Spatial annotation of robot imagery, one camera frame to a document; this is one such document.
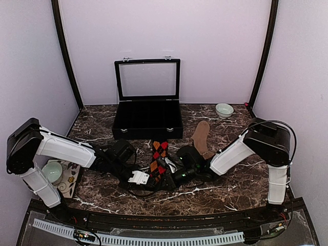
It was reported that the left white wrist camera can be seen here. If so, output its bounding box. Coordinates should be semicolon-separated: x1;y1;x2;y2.
128;170;150;185

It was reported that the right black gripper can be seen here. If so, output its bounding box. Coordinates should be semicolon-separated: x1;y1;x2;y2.
155;165;198;191

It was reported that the white slotted cable duct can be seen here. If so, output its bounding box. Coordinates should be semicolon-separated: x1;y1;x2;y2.
32;219;245;245

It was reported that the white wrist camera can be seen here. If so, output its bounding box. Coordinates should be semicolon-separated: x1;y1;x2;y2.
128;170;150;185
164;157;178;173

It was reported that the floral patterned mat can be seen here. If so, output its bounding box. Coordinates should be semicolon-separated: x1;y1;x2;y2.
47;159;80;198

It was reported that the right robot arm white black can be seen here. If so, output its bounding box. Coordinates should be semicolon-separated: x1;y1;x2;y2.
164;117;297;222

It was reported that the black frame post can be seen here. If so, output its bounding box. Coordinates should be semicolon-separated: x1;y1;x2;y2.
248;0;279;111
51;0;84;110

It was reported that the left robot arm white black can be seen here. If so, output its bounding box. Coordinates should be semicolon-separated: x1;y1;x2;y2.
6;118;157;223

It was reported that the black front rail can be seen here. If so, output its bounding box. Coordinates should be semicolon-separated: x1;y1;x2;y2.
30;199;308;231

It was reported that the black display case glass lid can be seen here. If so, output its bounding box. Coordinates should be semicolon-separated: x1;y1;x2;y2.
112;58;183;140

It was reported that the tan brown sock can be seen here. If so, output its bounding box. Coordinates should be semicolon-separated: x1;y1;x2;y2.
191;120;215;161

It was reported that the green circuit board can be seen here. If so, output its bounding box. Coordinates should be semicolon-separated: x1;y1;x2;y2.
73;230;96;242

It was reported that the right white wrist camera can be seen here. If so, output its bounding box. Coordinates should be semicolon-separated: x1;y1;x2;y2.
164;157;178;173

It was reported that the argyle red orange black sock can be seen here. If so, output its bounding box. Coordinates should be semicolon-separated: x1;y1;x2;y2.
150;140;169;187

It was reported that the pale green bowl at back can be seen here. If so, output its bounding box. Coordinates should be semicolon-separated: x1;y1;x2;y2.
215;103;234;119

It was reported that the left black frame post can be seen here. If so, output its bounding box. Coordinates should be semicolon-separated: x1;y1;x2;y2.
51;0;84;110

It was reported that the pale green bowl on mat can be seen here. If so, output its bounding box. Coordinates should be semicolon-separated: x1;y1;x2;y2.
42;161;63;186

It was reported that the right black frame post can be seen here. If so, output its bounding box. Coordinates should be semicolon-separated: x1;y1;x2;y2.
248;0;279;111

